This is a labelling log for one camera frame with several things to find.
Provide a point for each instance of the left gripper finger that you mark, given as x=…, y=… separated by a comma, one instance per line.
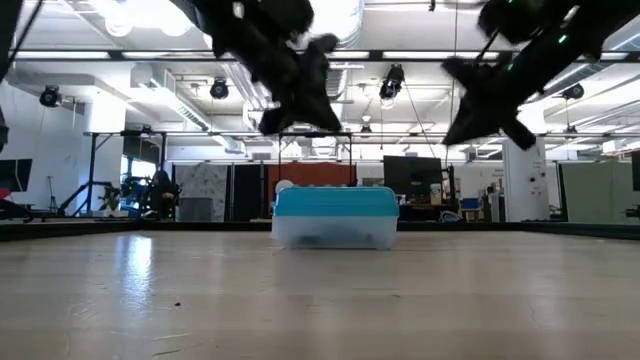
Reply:
x=320, y=115
x=277, y=120

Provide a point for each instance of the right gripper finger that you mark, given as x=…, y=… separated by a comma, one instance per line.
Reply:
x=472, y=125
x=520, y=135

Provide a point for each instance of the blue plastic box lid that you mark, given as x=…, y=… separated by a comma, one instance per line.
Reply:
x=335, y=202

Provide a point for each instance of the clear plastic supply box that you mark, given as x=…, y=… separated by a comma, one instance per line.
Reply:
x=335, y=232

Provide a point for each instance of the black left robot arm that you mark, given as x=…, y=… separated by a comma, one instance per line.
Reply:
x=260, y=15

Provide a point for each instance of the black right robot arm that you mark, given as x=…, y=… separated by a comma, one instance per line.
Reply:
x=575, y=30

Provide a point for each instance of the small blue storage box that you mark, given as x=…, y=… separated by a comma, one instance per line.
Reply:
x=470, y=203

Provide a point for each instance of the white square column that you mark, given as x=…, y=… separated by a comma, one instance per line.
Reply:
x=525, y=185

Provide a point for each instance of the orange partition panel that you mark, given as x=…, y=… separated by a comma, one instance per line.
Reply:
x=310, y=172

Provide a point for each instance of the white round helmet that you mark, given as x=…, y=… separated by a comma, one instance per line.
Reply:
x=282, y=185

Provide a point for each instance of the large black monitor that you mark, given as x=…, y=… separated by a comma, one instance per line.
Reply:
x=412, y=175

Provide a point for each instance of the pale green partition panel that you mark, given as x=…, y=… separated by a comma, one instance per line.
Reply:
x=595, y=192

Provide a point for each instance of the marbled grey partition panel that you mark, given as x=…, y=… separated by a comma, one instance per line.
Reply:
x=200, y=180

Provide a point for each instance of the grey waste bin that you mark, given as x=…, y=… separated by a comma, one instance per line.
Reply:
x=196, y=209

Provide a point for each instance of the person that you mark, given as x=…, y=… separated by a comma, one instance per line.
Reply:
x=162, y=192

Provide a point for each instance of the black monitor with red corner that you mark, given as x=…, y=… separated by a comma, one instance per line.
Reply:
x=15, y=175

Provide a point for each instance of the black hanging ceiling camera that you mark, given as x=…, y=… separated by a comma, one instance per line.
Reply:
x=219, y=89
x=573, y=91
x=50, y=96
x=391, y=82

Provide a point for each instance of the silver ceiling air duct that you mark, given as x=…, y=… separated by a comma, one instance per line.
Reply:
x=340, y=17

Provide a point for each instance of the black overhead frame beam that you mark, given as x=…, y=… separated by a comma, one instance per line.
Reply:
x=150, y=55

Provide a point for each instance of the black table edge rail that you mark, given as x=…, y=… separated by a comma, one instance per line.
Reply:
x=125, y=227

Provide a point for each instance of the black metal frame stand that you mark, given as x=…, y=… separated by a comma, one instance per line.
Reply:
x=91, y=170

